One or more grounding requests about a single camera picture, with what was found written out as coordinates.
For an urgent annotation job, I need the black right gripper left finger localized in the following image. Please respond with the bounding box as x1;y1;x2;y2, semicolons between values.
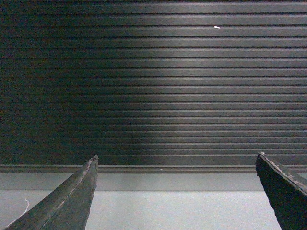
6;155;98;230

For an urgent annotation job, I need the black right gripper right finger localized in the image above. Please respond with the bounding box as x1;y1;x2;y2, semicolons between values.
255;154;307;230

